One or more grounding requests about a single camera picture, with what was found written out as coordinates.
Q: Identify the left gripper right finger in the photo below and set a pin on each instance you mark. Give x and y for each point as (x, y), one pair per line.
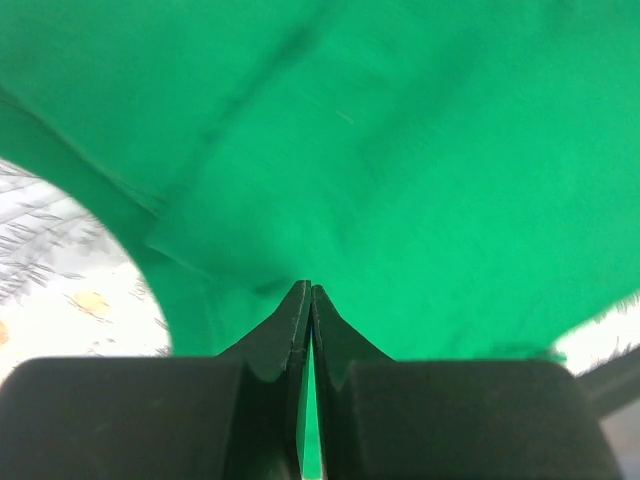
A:
(492, 419)

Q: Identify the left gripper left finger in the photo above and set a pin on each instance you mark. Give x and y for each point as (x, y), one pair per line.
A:
(236, 415)

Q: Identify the green t shirt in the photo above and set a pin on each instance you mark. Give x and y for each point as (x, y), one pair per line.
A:
(119, 83)

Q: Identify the floral table cloth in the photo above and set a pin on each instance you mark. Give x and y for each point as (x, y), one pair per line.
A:
(434, 258)

